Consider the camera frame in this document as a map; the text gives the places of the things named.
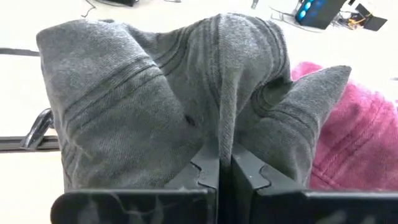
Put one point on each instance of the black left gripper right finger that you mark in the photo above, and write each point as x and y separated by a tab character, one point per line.
311	208

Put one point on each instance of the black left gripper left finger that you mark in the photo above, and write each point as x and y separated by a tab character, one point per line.
140	208

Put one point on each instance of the maroon baseball cap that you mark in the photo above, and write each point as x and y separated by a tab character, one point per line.
357	140

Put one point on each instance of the dark grey baseball cap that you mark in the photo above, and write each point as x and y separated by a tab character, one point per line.
124	109

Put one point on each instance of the black computer case blue lights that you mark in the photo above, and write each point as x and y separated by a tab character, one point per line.
320	12

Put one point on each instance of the black folded stand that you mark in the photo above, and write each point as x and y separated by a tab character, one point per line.
373	20

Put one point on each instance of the black aluminium table frame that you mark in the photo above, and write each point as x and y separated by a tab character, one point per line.
15	143

